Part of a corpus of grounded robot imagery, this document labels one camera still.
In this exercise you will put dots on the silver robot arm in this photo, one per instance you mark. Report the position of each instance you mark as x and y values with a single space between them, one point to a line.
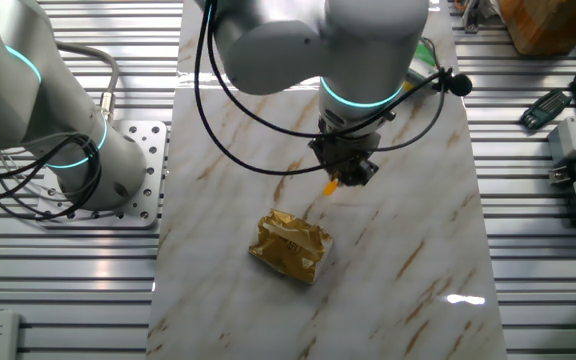
368 50

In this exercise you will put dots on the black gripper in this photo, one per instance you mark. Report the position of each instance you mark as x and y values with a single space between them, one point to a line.
343 152

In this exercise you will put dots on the small silver metal device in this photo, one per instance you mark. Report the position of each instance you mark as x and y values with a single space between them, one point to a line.
561 176

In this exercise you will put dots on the marble pattern mat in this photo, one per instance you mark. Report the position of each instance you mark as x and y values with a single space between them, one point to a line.
268 225

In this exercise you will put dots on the green bit set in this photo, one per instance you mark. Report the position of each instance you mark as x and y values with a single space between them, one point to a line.
545 109

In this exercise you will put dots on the gold foil packet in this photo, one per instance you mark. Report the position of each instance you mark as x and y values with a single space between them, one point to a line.
290 247

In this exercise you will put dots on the grey metal box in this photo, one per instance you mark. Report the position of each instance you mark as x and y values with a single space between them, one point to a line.
568 140

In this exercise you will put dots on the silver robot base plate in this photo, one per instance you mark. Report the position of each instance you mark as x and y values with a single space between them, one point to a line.
153 150

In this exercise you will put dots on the wooden box top right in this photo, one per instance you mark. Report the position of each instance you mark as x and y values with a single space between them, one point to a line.
553 25

